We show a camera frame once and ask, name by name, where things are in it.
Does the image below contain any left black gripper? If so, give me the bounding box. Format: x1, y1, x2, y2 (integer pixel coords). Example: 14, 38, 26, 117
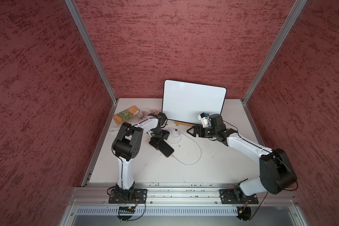
148, 127, 170, 150

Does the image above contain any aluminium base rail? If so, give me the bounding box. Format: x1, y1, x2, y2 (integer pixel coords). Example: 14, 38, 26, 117
69, 182, 299, 207

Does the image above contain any white charger in strip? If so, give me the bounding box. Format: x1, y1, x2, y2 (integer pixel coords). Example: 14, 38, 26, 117
137, 112, 145, 119

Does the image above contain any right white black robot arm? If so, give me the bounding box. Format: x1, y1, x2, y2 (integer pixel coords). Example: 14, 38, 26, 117
187, 113, 299, 202

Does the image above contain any black mounting plate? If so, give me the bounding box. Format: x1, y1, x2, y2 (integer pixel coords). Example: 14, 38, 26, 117
108, 188, 148, 204
219, 189, 259, 205

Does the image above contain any left aluminium corner post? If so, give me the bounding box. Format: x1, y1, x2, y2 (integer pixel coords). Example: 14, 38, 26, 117
65, 0, 118, 104

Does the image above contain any colourful patterned book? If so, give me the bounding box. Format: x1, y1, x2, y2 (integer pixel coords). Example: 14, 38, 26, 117
113, 105, 139, 125

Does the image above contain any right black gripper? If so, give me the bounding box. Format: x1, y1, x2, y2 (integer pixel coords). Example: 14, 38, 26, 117
186, 125, 218, 137

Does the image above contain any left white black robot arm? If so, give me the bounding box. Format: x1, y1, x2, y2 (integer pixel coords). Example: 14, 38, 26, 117
112, 112, 174, 201

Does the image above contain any white charging cable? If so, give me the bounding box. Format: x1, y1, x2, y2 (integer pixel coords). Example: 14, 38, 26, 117
142, 109, 203, 166

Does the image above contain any black phone pink case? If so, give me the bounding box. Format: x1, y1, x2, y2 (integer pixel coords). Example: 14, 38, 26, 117
158, 140, 174, 158

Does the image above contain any right aluminium corner post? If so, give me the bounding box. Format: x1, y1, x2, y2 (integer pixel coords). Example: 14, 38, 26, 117
242, 0, 307, 105

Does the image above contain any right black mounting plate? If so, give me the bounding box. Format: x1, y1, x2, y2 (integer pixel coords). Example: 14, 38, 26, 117
219, 189, 259, 205

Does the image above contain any white board black frame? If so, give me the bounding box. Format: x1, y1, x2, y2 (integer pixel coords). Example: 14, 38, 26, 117
162, 80, 227, 125

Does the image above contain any pink power strip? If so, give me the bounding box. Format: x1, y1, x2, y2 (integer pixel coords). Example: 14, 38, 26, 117
139, 109, 158, 117

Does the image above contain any aluminium corner post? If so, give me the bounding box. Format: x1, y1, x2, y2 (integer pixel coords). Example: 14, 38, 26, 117
242, 0, 307, 105
65, 0, 118, 104

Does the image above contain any wooden board stand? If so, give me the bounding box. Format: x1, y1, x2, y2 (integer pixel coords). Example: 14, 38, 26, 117
174, 121, 194, 127

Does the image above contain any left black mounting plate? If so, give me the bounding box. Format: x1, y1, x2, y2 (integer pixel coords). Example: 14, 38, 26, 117
108, 188, 148, 204

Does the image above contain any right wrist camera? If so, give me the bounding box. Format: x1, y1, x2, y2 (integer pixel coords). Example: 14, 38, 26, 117
198, 113, 211, 128

